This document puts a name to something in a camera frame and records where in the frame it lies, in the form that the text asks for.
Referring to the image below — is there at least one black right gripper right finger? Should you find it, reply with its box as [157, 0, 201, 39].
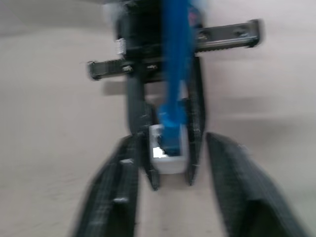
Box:
[206, 132, 311, 237]

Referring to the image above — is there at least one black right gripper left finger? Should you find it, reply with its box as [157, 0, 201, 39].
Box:
[71, 134, 139, 237]

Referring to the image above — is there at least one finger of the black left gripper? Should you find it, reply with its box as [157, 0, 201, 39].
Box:
[184, 56, 207, 187]
[126, 74, 160, 191]

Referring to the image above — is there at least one white coupler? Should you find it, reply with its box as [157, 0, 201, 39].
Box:
[148, 124, 190, 175]

